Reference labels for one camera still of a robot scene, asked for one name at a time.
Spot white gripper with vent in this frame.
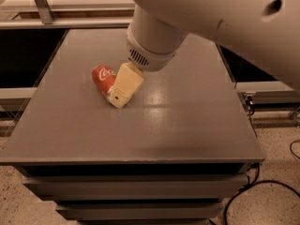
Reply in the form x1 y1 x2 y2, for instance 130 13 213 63
108 28 175 109

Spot red coca-cola can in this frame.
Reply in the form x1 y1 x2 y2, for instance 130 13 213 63
92 65 116 97

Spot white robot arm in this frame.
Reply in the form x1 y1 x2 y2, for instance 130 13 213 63
107 0 300 108

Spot grey drawer cabinet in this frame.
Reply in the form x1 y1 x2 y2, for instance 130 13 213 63
0 29 265 225

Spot metal frame rail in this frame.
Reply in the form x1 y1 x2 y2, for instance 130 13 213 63
0 0 134 30

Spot wall socket with plug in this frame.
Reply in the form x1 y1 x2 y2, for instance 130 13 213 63
244 93 255 115

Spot black cable on floor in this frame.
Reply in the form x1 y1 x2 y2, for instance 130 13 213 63
222 162 300 225

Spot black cable at right edge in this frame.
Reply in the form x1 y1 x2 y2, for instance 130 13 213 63
289 139 300 160

